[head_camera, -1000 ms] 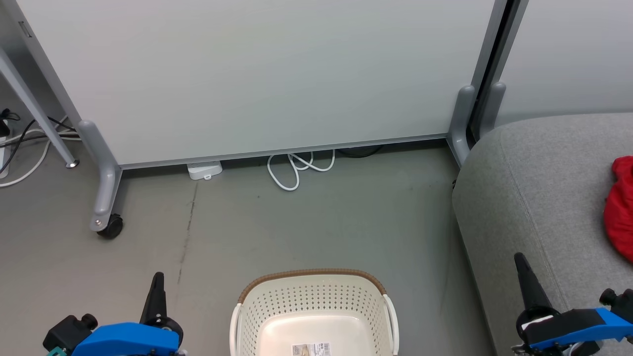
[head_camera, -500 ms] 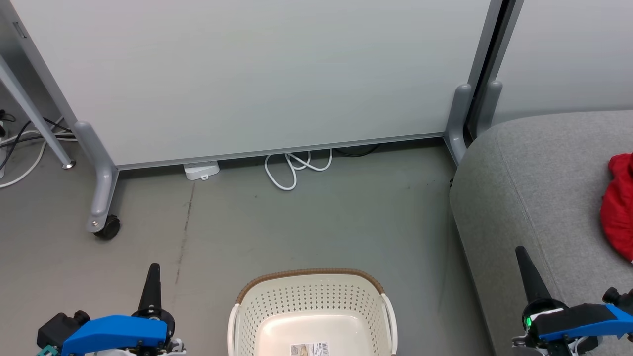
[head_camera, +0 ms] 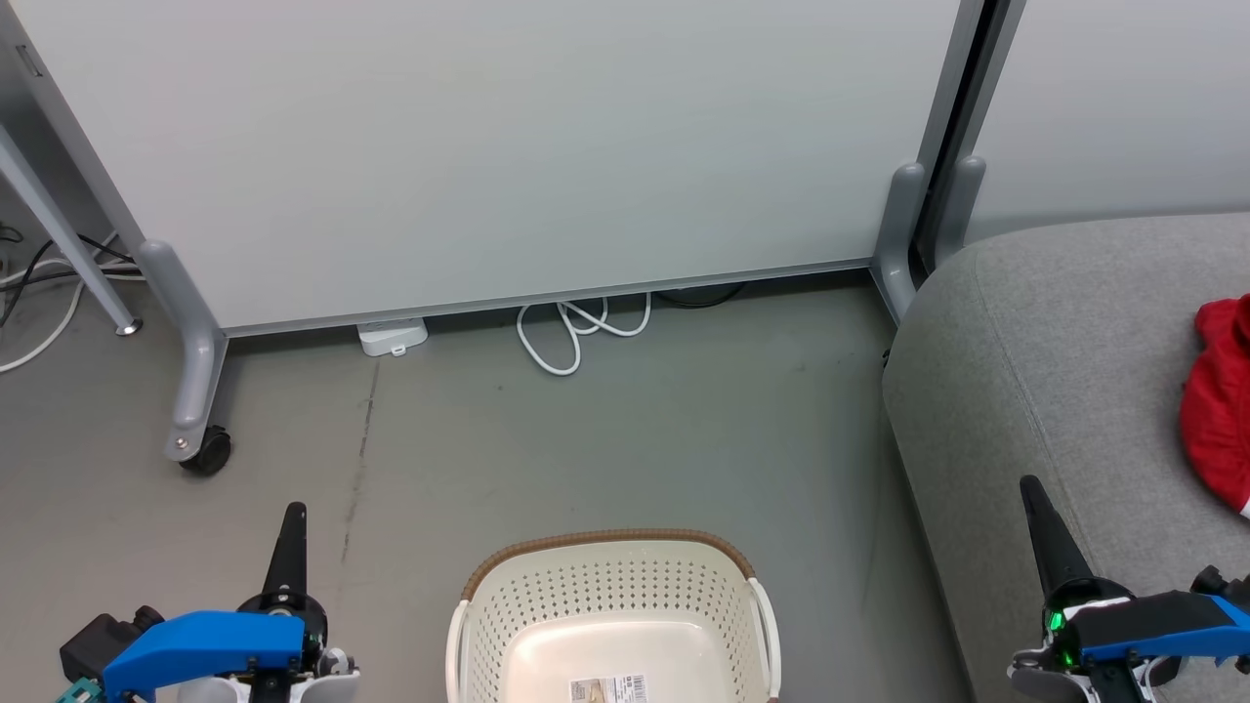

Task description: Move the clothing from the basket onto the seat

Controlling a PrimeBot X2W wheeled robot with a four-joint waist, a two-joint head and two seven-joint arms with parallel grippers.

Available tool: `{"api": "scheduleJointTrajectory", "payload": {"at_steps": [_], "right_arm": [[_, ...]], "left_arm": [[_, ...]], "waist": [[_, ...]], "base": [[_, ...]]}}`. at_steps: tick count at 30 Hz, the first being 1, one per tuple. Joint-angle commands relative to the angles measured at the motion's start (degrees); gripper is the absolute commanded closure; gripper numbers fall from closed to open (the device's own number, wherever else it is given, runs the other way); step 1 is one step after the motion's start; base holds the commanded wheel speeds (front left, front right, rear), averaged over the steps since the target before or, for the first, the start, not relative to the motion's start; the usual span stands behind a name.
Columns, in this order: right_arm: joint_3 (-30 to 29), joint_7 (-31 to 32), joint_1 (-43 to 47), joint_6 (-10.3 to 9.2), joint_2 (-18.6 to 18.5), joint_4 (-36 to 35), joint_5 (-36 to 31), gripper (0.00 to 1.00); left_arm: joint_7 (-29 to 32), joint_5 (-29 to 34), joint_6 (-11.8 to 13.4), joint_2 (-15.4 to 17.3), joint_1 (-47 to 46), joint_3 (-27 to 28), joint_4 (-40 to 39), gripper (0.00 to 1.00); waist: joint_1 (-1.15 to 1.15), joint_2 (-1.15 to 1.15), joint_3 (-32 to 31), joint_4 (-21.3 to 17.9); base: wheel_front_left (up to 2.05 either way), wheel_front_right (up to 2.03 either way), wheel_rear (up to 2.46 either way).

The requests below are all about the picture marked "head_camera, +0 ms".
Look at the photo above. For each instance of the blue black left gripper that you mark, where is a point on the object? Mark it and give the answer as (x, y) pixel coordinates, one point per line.
(215, 644)

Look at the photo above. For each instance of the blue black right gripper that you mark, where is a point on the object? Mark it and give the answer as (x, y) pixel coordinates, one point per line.
(1172, 630)

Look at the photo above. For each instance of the red printed clothing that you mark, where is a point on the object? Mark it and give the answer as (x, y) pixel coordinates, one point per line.
(1221, 410)

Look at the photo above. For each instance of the cream perforated laundry basket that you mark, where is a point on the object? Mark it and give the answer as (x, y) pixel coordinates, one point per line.
(605, 605)

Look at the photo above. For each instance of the printed sticker in basket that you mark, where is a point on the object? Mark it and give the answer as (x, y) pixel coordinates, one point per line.
(607, 689)

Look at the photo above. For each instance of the black caster wheel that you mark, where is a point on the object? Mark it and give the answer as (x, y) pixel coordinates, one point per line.
(208, 451)

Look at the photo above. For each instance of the grey fabric sofa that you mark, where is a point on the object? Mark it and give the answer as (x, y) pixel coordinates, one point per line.
(1064, 391)

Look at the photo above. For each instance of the grey partition foot with caster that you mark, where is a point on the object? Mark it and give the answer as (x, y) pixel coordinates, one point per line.
(200, 361)

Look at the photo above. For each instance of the white power adapter box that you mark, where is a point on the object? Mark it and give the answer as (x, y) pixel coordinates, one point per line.
(391, 337)

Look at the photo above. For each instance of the grey metal table leg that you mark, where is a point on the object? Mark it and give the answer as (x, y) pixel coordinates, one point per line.
(68, 239)

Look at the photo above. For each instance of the narrow white partition panel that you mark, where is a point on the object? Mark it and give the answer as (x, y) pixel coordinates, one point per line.
(1123, 98)

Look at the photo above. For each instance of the wide white partition panel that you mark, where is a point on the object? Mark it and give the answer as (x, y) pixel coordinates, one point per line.
(508, 146)

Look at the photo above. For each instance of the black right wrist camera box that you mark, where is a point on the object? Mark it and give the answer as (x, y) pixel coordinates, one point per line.
(1216, 579)

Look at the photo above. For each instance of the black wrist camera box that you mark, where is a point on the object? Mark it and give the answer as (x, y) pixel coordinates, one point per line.
(98, 644)
(1216, 579)

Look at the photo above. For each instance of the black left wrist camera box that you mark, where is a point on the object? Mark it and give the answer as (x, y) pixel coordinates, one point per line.
(98, 644)

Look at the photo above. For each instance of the teal left camera connector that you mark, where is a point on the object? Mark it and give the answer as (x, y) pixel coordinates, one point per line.
(76, 693)

